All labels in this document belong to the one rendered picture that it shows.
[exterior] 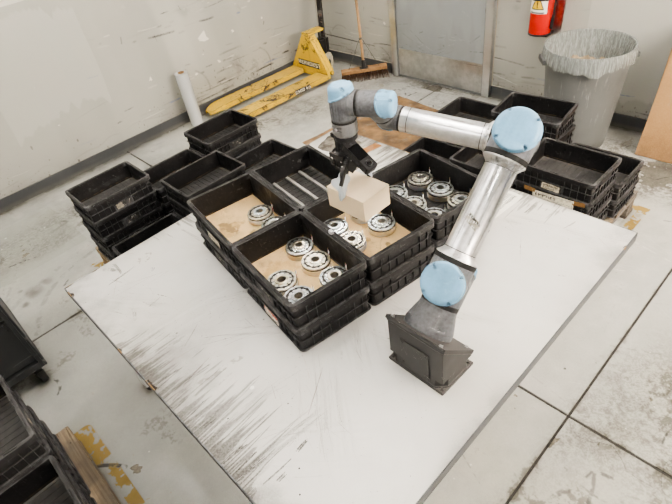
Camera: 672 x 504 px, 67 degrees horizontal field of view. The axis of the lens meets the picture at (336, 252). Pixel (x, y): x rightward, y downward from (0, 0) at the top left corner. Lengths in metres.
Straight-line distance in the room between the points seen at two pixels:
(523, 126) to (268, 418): 1.06
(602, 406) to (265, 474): 1.52
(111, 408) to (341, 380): 1.46
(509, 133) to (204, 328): 1.20
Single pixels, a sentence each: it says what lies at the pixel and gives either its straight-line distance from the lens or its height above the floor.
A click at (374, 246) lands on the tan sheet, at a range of 1.84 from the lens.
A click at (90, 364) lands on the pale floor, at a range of 3.04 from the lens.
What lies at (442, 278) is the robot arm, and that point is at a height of 1.10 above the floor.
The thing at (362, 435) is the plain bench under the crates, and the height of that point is 0.70.
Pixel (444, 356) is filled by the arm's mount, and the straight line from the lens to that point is 1.44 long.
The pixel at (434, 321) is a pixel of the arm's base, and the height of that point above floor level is 0.91.
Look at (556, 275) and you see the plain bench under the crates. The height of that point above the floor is 0.70.
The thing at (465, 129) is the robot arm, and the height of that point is 1.31.
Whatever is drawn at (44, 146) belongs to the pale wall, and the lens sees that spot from 4.74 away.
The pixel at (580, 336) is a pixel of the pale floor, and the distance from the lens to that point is 2.72.
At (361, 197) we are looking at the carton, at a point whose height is 1.12.
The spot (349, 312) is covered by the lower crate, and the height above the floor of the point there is 0.76.
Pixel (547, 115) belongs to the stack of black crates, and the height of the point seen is 0.50.
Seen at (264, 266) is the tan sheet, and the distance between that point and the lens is 1.84.
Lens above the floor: 2.02
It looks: 40 degrees down
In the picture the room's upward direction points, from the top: 10 degrees counter-clockwise
